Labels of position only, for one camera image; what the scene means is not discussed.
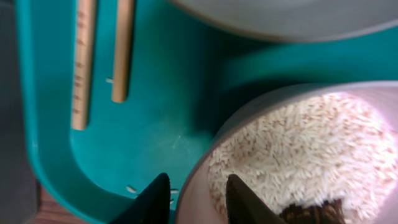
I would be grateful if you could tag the left wooden chopstick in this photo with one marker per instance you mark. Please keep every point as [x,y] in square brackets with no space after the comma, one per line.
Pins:
[84,42]

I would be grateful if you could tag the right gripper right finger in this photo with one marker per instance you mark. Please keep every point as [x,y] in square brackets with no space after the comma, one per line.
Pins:
[245,207]

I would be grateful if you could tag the white rice pile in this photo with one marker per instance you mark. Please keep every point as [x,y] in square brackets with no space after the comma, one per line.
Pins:
[330,147]

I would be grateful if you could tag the right wooden chopstick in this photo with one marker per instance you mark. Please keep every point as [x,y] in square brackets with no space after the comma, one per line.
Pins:
[122,49]

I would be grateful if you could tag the grey round bowl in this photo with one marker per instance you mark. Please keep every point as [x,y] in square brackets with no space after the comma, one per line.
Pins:
[295,20]

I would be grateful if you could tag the teal plastic serving tray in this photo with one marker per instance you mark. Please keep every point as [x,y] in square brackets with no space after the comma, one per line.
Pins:
[187,79]

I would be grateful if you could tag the small pink bowl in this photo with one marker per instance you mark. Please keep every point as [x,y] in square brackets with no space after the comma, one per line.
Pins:
[194,202]

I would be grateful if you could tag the brown food scrap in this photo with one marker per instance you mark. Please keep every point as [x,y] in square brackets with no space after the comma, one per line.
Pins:
[327,213]

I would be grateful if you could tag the wooden chopstick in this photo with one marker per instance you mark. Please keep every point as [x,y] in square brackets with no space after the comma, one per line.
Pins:
[84,42]
[122,49]

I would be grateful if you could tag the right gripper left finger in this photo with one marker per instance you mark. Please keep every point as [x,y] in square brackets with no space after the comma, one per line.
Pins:
[152,206]

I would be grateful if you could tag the grey plastic dish rack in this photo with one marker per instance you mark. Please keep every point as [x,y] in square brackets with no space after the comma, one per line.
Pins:
[18,184]

